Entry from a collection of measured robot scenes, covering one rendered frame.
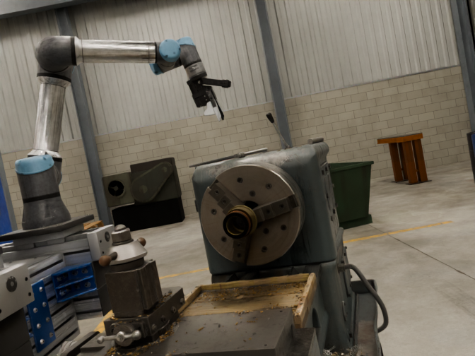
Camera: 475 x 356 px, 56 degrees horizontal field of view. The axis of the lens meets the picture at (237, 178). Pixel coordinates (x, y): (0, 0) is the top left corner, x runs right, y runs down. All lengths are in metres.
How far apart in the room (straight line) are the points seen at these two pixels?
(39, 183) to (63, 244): 0.21
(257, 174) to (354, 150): 10.40
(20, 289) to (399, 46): 11.77
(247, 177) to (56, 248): 0.65
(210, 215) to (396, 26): 11.34
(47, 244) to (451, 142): 11.65
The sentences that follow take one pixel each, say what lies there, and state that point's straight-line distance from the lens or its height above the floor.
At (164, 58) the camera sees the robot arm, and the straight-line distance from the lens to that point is 1.63.
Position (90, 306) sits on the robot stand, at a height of 0.89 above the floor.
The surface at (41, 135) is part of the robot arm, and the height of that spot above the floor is 1.47.
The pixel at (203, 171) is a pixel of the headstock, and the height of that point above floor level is 1.23.
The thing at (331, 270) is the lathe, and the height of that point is 0.84.
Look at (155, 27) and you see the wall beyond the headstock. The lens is 11.94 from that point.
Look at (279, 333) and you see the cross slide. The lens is 0.77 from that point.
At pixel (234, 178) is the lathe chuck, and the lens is 1.35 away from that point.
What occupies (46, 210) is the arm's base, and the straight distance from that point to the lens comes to 1.54.
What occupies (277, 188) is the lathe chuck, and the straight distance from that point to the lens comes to 1.32.
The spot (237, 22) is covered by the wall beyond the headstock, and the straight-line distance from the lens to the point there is 11.79.
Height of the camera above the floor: 1.27
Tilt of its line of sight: 3 degrees down
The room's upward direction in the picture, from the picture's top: 11 degrees counter-clockwise
